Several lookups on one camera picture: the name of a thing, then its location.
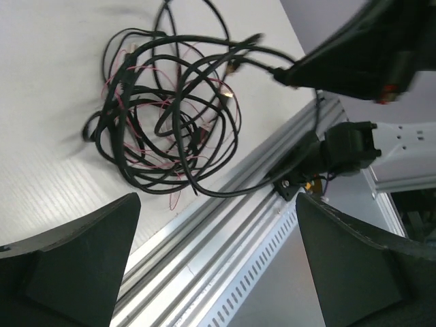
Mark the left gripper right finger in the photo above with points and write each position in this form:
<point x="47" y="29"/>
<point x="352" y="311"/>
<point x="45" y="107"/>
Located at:
<point x="364" y="275"/>

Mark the aluminium mounting rail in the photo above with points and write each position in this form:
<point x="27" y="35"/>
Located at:
<point x="176" y="273"/>

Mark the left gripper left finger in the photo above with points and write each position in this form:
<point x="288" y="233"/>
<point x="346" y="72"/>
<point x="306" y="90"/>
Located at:
<point x="69" y="275"/>

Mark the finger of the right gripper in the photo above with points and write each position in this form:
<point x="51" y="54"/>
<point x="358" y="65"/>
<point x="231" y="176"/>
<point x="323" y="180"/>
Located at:
<point x="373" y="56"/>

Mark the white slotted cable duct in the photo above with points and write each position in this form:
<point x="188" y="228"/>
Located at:
<point x="224" y="308"/>

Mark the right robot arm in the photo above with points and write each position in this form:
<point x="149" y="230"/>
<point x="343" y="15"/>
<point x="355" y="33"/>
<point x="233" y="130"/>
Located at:
<point x="344" y="149"/>

